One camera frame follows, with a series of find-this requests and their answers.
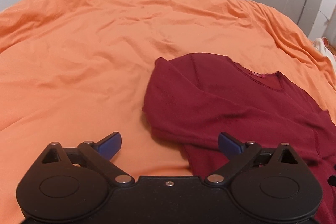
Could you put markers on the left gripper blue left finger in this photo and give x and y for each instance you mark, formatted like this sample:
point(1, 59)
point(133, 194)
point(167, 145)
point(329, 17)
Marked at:
point(97, 157)

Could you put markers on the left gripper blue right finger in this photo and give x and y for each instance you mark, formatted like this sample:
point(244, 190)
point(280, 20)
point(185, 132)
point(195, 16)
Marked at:
point(241, 157)

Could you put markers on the dark red sweater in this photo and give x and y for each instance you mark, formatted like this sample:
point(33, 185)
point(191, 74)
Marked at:
point(190, 100)

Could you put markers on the orange bed sheet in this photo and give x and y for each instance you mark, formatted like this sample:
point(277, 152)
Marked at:
point(77, 70)

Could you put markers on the cream white garment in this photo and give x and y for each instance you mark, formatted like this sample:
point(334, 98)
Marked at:
point(320, 45)

